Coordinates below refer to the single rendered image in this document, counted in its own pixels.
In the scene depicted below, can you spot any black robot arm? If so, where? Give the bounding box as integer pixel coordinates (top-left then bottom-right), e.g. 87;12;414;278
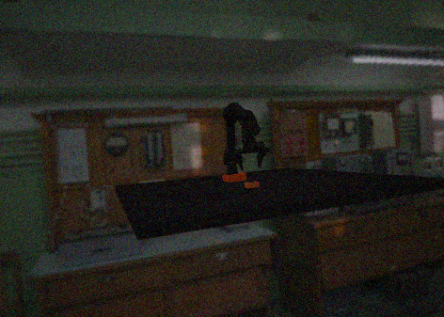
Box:
223;103;264;175

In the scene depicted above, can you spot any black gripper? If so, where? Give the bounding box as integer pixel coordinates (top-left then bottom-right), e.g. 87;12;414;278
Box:
230;136;269;170

